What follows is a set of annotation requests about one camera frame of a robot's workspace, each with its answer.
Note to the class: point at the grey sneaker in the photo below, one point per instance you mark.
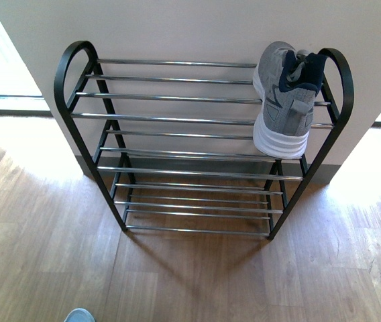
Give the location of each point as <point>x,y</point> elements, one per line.
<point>288,82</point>
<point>79,315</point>

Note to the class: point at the black metal shoe rack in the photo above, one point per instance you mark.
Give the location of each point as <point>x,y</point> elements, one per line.
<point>170,143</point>

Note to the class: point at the grey window frame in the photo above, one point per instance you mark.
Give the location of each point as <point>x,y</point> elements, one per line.
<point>21,106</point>

